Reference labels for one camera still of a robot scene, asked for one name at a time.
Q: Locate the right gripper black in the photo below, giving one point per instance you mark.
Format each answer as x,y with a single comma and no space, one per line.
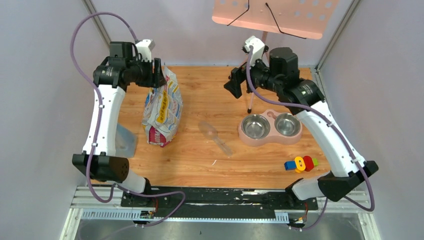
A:
238,74

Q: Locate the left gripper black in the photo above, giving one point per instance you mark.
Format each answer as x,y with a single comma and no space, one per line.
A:
157,73

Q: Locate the pet food bag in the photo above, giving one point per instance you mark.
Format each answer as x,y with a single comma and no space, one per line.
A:
163,111

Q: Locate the clear plastic scoop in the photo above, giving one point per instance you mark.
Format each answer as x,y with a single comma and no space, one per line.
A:
211,133

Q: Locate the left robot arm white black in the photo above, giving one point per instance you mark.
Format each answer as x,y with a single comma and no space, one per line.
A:
100,159

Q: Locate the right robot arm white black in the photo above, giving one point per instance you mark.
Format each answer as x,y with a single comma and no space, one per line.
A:
305,100

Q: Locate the left steel bowl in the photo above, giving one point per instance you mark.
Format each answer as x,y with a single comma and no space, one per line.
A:
255,126

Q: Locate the steel bowl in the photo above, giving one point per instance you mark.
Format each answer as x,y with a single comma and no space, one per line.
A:
287,124
255,126

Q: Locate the pink double bowl feeder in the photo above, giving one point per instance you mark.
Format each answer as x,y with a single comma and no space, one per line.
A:
274,136

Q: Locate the right steel bowl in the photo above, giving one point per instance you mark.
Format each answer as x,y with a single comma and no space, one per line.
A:
287,124

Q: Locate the pink music stand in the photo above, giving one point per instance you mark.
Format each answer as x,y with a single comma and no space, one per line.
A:
304,19

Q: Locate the colourful toy block set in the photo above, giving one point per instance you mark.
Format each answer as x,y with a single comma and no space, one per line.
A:
301,164

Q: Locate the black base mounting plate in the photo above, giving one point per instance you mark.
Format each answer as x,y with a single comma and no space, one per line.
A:
218,203

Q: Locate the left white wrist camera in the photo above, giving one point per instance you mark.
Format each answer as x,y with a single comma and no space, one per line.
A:
145,47

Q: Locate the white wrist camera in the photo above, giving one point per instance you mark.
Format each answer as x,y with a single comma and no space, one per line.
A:
254,46
145,47

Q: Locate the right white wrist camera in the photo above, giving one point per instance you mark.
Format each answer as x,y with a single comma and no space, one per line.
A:
254,46

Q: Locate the aluminium frame rail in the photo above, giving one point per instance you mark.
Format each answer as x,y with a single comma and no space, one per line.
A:
85,207

